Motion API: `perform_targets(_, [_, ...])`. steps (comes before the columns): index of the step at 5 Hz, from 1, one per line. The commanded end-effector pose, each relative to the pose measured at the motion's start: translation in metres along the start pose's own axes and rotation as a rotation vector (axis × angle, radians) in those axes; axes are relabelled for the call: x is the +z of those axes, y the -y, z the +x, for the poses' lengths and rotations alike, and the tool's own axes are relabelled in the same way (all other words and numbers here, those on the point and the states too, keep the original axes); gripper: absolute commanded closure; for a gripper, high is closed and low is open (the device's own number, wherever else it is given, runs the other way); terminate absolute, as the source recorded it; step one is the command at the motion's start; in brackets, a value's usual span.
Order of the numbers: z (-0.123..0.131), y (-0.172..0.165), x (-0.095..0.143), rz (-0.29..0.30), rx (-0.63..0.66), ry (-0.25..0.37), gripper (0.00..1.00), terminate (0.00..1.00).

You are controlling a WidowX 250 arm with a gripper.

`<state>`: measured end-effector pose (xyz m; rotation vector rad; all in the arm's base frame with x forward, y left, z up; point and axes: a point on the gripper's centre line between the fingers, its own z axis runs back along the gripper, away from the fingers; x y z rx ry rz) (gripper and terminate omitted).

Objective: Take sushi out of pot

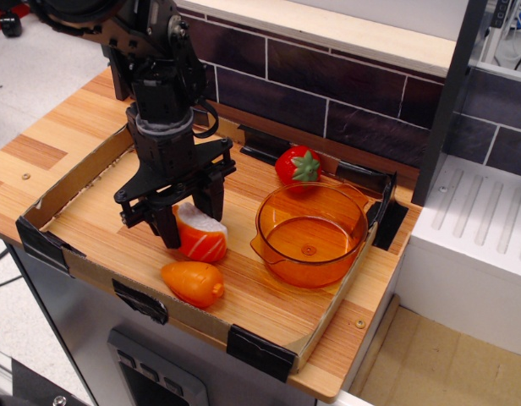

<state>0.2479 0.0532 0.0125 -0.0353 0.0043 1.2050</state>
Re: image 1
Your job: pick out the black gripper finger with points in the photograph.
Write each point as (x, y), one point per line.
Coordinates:
(164, 224)
(209, 195)

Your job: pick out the light wooden shelf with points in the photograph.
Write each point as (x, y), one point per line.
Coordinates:
(382, 43)

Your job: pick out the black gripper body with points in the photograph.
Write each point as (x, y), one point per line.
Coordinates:
(170, 166)

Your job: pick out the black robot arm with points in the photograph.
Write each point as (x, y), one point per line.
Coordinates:
(153, 62)

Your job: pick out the dark grey vertical post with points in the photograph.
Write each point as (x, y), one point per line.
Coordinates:
(438, 141)

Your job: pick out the orange white toy sushi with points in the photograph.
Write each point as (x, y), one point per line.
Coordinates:
(202, 237)

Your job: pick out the grey toy oven panel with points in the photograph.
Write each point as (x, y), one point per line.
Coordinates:
(152, 380)

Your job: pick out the orange toy carrot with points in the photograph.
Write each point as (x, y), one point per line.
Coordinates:
(197, 283)

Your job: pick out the red toy strawberry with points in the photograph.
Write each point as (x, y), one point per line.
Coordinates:
(298, 167)

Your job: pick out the transparent orange plastic pot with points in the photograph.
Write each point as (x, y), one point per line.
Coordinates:
(310, 235)

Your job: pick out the cardboard fence with black tape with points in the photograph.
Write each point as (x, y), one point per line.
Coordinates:
(77, 157)

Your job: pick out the black caster wheel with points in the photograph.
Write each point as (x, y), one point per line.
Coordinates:
(10, 24)

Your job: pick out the white toy sink drainboard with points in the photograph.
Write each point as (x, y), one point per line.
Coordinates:
(462, 266)

